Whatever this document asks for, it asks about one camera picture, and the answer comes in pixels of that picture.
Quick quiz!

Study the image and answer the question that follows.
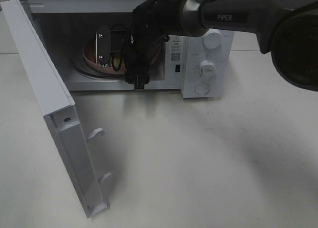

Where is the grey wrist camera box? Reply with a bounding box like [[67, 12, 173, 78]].
[[95, 25, 111, 67]]

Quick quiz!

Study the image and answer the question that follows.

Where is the pink round plate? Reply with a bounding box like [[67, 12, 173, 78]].
[[81, 39, 159, 73]]

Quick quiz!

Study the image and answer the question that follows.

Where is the white microwave door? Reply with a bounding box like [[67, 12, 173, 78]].
[[1, 0, 108, 218]]

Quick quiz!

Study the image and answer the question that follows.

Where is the upper white power knob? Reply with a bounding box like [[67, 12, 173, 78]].
[[202, 29, 223, 49]]

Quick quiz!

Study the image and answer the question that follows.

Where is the white warning label sticker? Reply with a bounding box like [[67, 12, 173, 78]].
[[169, 36, 184, 63]]

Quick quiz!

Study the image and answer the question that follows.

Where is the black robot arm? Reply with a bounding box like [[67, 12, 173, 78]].
[[121, 0, 318, 91]]

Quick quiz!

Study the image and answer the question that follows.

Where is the white microwave oven body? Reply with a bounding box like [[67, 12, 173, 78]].
[[7, 0, 236, 99]]

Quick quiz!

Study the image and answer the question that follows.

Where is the white timer knob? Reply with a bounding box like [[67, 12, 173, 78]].
[[199, 60, 216, 78]]

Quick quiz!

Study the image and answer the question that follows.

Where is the round white door button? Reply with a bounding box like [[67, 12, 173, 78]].
[[195, 82, 211, 95]]

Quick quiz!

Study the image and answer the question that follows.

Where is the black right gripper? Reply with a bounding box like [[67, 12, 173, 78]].
[[122, 26, 166, 90]]

